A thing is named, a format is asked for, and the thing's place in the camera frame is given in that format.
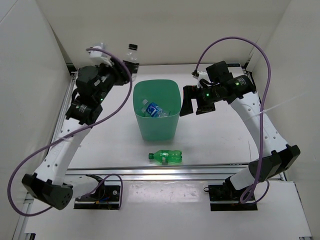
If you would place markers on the green plastic bin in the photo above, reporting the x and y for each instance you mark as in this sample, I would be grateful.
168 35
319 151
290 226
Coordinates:
166 94

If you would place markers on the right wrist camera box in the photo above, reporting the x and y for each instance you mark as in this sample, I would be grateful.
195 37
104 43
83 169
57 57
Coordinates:
216 73

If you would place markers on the aluminium frame rail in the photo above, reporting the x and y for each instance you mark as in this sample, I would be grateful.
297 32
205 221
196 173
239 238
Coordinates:
196 172

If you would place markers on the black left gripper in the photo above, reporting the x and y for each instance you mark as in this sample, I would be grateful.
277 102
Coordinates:
118 69

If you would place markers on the green plastic soda bottle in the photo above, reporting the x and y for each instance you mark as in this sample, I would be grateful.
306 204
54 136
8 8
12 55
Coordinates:
166 157

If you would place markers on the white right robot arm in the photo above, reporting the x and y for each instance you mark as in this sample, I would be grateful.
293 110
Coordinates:
275 153

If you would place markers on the black label plastic bottle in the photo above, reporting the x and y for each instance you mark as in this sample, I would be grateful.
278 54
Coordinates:
131 60

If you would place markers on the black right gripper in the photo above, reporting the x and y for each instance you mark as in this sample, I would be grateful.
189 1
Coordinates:
190 92

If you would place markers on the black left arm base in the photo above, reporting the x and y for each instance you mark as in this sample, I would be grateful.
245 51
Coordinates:
103 197

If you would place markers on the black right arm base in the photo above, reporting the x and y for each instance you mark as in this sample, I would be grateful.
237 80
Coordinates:
222 199

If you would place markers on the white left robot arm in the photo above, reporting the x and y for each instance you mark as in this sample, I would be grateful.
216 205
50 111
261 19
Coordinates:
49 183

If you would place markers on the blue label bottle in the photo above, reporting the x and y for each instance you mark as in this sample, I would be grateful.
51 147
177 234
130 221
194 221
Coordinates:
154 110

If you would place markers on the clear unlabelled plastic bottle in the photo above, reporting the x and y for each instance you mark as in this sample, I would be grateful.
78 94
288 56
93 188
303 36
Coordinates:
145 111

